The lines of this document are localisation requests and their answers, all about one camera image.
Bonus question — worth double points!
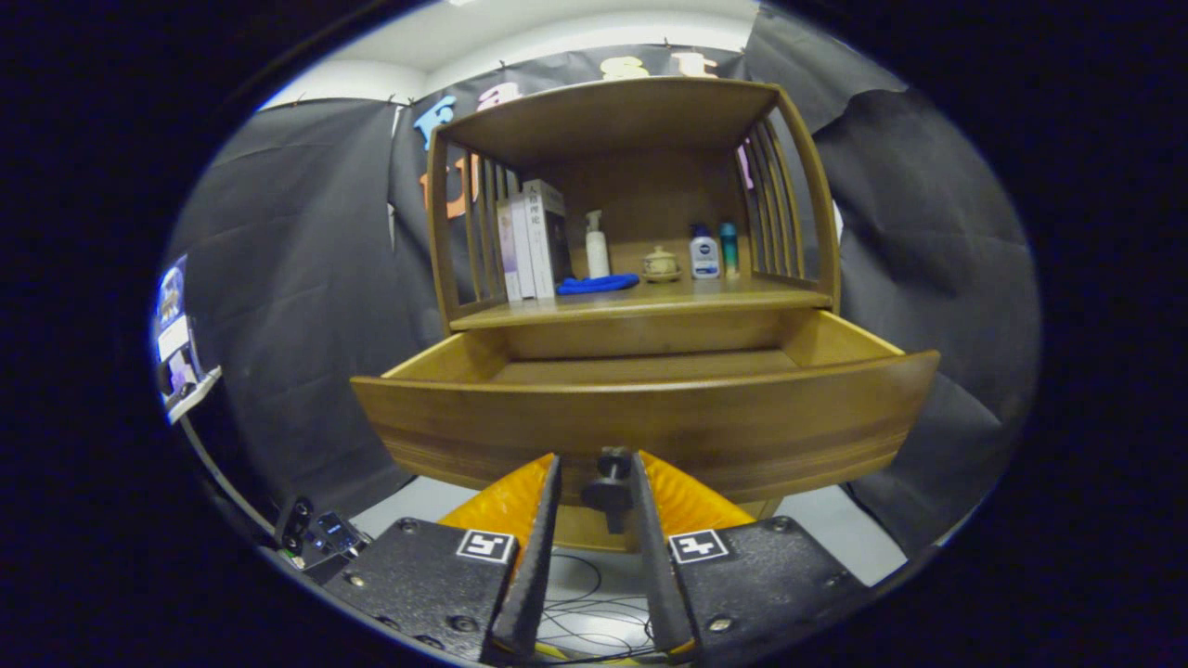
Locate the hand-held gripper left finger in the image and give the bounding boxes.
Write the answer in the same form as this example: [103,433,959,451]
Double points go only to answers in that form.
[320,452,563,665]

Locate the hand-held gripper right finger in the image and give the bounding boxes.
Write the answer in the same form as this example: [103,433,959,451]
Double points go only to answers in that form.
[631,450,872,665]

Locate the black drawer knob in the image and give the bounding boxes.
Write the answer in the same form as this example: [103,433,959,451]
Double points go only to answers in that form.
[582,447,637,534]

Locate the wooden countertop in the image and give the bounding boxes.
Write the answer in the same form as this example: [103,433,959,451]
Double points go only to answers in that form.
[448,243,833,332]

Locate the brown wooden cabinet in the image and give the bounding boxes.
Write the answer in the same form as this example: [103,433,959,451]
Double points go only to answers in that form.
[425,76,842,553]

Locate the black electronic device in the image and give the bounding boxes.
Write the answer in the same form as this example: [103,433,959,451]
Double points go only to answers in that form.
[274,496,372,572]

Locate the blue folded cloth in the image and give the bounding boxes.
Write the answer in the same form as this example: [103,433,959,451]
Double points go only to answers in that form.
[555,273,641,296]

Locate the white pump bottle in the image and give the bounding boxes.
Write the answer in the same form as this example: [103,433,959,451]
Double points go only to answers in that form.
[585,210,611,279]

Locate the white lotion bottle blue cap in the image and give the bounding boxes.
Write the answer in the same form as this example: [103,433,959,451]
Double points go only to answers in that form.
[689,224,721,280]

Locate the white book with dark cover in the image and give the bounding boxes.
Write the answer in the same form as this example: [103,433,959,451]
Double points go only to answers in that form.
[523,179,576,300]

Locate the thin black floor cables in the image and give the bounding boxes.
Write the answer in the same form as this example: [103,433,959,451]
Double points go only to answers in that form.
[538,552,669,665]

